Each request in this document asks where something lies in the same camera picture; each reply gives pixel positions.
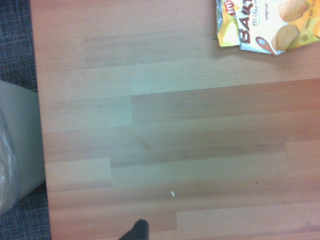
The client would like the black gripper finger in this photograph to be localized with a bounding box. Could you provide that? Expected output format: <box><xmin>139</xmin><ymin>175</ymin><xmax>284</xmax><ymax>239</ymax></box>
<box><xmin>119</xmin><ymin>219</ymin><xmax>150</xmax><ymax>240</ymax></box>

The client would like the yellow baked chips bag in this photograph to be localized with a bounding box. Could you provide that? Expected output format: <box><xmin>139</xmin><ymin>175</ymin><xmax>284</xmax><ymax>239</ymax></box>
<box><xmin>215</xmin><ymin>0</ymin><xmax>320</xmax><ymax>56</ymax></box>

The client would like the grey plastic trash bin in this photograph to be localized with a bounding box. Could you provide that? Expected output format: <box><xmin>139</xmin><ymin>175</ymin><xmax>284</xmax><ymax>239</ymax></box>
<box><xmin>0</xmin><ymin>79</ymin><xmax>47</xmax><ymax>216</ymax></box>

